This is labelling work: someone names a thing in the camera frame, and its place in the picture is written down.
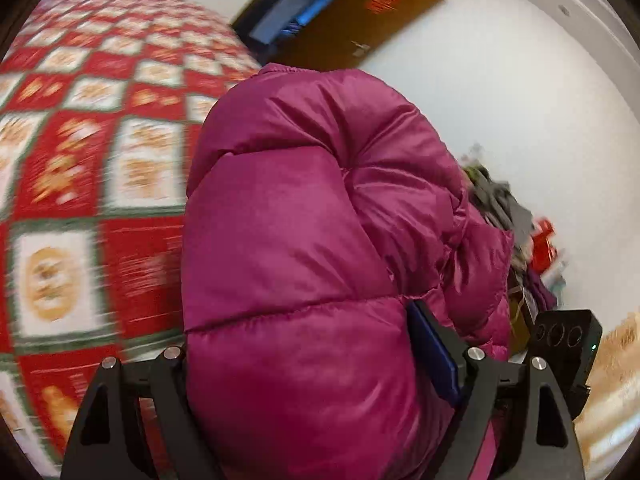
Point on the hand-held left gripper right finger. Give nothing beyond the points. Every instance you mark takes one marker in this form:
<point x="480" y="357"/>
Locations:
<point x="435" y="350"/>

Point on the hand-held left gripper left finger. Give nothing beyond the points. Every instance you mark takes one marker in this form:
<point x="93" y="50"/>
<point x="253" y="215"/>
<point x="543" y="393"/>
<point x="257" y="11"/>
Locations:
<point x="165" y="390"/>

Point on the magenta puffer jacket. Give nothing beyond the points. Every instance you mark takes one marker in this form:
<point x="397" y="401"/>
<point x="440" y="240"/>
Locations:
<point x="300" y="235"/>

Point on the pile of clothes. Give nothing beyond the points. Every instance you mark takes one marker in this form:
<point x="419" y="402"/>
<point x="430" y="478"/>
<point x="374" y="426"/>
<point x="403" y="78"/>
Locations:
<point x="497" y="205"/>

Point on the red checkered bed blanket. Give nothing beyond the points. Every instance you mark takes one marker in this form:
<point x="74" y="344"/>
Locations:
<point x="65" y="160"/>

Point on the brown wooden door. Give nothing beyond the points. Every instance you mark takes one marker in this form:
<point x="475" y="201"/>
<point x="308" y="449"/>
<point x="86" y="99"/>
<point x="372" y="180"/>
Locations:
<point x="350" y="25"/>

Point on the red door decoration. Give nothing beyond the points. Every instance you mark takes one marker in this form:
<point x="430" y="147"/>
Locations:
<point x="384" y="1"/>

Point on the dark door frame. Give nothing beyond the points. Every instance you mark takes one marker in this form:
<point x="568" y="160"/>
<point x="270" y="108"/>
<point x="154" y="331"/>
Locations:
<point x="270" y="15"/>

